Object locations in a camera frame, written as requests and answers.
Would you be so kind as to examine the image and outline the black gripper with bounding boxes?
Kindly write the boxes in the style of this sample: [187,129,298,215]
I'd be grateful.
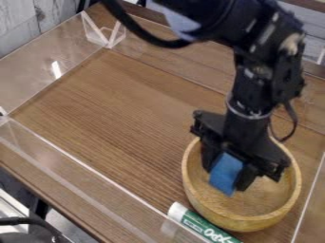
[191,98,291,192]

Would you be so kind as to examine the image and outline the clear acrylic front wall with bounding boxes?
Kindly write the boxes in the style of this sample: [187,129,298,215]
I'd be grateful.
[0,117,208,243]

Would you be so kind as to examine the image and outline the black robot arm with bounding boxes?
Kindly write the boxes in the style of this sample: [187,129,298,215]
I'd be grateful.
[102,0,307,196]

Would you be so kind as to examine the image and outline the green white marker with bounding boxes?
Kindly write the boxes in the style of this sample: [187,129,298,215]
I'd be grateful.
[168,202,244,243]

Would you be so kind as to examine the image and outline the clear acrylic corner bracket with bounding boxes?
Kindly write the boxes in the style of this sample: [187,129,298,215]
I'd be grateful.
[81,11,128,49]

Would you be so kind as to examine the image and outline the black cable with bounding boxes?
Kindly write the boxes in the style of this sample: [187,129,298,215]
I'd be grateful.
[0,216,63,243]

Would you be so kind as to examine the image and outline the brown wooden bowl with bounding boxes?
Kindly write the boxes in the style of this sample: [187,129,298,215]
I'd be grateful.
[183,139,303,233]

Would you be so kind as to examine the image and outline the blue rectangular block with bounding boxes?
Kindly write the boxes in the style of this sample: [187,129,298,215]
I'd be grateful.
[211,153,244,196]

